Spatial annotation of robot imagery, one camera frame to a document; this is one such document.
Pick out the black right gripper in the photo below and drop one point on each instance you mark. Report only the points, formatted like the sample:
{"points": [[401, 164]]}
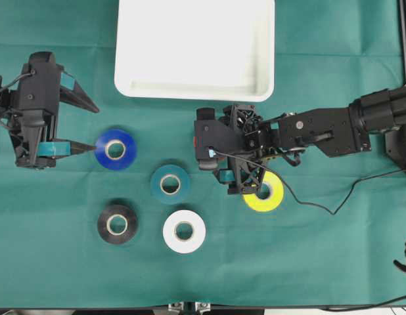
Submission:
{"points": [[245, 170]]}

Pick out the white tape roll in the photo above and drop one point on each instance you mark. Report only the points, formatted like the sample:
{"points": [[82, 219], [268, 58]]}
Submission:
{"points": [[184, 231]]}

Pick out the blue tape roll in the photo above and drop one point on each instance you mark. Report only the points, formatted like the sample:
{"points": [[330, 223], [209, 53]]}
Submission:
{"points": [[115, 149]]}

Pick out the yellow tape roll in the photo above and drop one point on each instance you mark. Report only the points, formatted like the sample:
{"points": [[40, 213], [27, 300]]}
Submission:
{"points": [[270, 196]]}

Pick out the green table cloth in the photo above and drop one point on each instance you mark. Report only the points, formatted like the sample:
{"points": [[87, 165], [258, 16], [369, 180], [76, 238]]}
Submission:
{"points": [[332, 243]]}

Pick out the white plastic tray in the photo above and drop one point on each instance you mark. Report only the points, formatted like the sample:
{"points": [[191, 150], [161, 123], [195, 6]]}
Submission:
{"points": [[198, 50]]}

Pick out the black tape roll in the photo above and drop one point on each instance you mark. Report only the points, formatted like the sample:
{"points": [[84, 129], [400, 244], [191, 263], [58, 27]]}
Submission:
{"points": [[117, 224]]}

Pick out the teal tape roll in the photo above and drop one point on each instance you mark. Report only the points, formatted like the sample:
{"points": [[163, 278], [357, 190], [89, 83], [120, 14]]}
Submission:
{"points": [[170, 184]]}

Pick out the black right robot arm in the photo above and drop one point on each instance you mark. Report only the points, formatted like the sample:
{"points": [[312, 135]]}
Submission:
{"points": [[344, 131]]}

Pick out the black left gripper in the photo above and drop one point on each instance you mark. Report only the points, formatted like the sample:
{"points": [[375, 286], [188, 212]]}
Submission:
{"points": [[34, 112]]}

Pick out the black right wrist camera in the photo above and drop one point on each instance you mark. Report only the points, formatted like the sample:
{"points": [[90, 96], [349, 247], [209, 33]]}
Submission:
{"points": [[221, 134]]}

